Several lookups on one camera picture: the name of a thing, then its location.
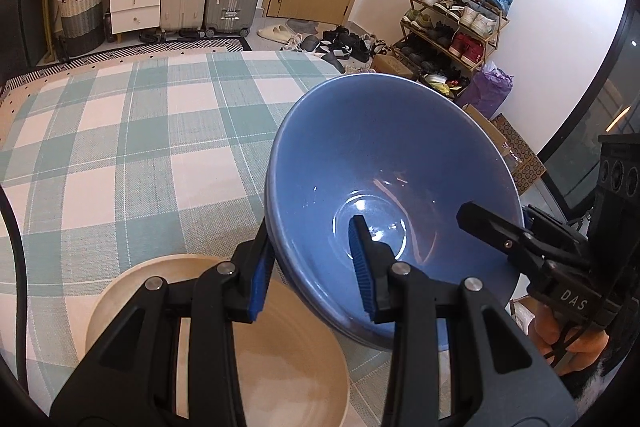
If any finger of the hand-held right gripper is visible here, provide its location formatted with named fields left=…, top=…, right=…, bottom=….
left=456, top=201, right=547, bottom=279
left=521, top=204, right=592, bottom=266

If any pile of dark shoes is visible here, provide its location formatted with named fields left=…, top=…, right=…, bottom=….
left=257, top=19, right=386, bottom=72

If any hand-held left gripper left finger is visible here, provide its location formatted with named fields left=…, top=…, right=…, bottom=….
left=49, top=217, right=276, bottom=427

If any small brown cardboard box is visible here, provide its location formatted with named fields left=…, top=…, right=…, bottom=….
left=370, top=53, right=418, bottom=80

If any wooden shoe rack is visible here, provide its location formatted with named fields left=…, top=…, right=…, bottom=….
left=397, top=0, right=511, bottom=82

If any person's right forearm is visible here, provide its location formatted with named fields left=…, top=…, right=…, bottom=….
left=562, top=354, right=623, bottom=415

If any blue bowl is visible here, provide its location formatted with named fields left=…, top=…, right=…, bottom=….
left=264, top=74, right=526, bottom=350
left=265, top=207, right=441, bottom=353

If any black-framed glass door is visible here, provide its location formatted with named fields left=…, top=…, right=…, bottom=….
left=537, top=0, right=640, bottom=218

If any purple bag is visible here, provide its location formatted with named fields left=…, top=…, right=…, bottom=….
left=457, top=62, right=516, bottom=120

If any woven laundry basket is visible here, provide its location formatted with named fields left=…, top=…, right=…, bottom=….
left=56, top=0, right=105, bottom=56

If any plain flat cardboard box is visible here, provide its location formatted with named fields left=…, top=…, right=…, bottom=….
left=462, top=104, right=511, bottom=168

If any checked teal white tablecloth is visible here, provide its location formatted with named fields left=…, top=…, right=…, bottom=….
left=0, top=49, right=441, bottom=427

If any printed cardboard box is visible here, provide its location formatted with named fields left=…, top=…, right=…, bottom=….
left=492, top=114, right=546, bottom=195

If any cream round plate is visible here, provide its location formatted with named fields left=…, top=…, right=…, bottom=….
left=85, top=254, right=351, bottom=427

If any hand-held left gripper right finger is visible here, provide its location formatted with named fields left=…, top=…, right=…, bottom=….
left=347, top=214, right=568, bottom=427

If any shoe rack with shoes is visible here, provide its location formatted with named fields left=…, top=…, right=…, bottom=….
left=400, top=0, right=513, bottom=80

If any person's right hand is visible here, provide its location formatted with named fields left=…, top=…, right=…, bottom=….
left=532, top=306, right=609, bottom=379

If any black cable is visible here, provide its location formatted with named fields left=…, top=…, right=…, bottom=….
left=0, top=187, right=30, bottom=388

